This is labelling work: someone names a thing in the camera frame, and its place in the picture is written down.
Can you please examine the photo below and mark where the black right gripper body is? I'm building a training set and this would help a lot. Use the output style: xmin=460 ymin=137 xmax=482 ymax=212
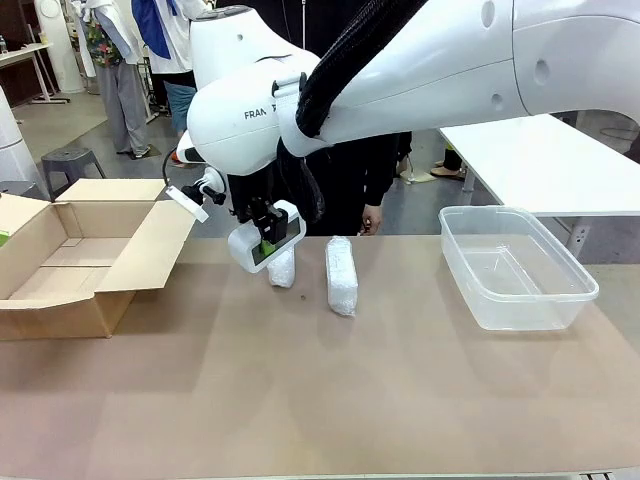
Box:
xmin=228 ymin=169 xmax=279 ymax=224

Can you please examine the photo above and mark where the unwrapped white digital clock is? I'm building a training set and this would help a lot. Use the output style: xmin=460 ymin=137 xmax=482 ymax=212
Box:
xmin=227 ymin=199 xmax=307 ymax=274

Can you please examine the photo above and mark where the bubble-wrapped clock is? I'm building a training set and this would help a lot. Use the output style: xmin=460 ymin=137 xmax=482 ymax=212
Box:
xmin=267 ymin=247 xmax=297 ymax=289
xmin=324 ymin=236 xmax=359 ymax=318

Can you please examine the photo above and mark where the person's left hand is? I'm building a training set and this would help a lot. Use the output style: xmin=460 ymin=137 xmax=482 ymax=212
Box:
xmin=360 ymin=202 xmax=384 ymax=236

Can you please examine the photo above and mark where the grey plastic stool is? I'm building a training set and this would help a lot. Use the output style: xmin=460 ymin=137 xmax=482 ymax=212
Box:
xmin=40 ymin=148 xmax=107 ymax=201

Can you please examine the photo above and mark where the open cardboard box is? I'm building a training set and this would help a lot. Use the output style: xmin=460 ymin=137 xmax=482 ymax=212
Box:
xmin=0 ymin=178 xmax=207 ymax=342

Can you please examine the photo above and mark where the person in black jacket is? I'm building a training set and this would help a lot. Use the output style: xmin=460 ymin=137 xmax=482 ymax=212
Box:
xmin=277 ymin=0 xmax=431 ymax=224

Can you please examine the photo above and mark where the figure in floral shirt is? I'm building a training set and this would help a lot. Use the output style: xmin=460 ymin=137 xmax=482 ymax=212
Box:
xmin=74 ymin=0 xmax=151 ymax=159

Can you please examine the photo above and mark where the figure in white blue clothes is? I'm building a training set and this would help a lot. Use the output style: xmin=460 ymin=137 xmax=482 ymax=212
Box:
xmin=132 ymin=0 xmax=211 ymax=136

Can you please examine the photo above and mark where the person in yellow apron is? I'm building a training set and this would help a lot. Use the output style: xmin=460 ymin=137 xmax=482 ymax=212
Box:
xmin=430 ymin=142 xmax=464 ymax=179

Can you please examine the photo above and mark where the light wooden background table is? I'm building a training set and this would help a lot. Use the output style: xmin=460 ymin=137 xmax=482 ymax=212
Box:
xmin=0 ymin=43 xmax=71 ymax=106

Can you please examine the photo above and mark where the white round column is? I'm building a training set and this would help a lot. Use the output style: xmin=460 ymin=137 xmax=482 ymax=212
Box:
xmin=33 ymin=0 xmax=86 ymax=94

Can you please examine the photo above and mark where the clear plastic container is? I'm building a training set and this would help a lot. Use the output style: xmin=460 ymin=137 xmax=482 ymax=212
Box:
xmin=438 ymin=205 xmax=600 ymax=332

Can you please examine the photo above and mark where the white side table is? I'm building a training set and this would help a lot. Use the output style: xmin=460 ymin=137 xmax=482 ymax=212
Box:
xmin=438 ymin=113 xmax=640 ymax=261

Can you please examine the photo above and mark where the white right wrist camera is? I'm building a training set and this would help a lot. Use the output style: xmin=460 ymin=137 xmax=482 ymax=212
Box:
xmin=164 ymin=167 xmax=226 ymax=224

